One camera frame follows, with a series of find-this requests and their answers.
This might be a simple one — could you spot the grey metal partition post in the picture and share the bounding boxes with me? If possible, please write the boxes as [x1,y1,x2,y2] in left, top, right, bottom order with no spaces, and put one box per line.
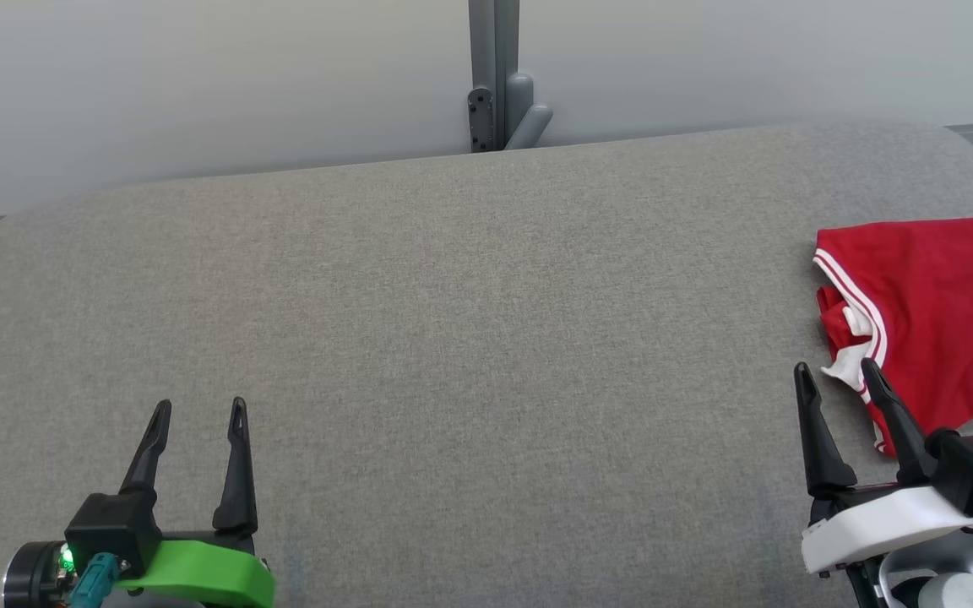
[468,0,521,153]

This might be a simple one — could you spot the left camera cable teal plug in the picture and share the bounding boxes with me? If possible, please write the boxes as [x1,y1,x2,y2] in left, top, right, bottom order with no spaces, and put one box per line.
[67,553,122,608]

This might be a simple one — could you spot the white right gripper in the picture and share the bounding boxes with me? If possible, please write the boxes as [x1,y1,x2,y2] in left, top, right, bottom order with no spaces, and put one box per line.
[793,358,973,578]

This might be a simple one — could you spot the dark grey hinge plate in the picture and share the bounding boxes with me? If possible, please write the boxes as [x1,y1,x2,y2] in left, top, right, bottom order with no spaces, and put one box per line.
[467,87,496,154]

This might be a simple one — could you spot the red Bulls 23 jersey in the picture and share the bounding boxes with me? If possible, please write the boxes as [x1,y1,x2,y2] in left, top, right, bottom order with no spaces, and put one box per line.
[813,209,973,457]

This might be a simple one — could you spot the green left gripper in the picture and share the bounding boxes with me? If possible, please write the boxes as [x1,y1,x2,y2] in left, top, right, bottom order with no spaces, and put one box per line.
[119,397,275,608]

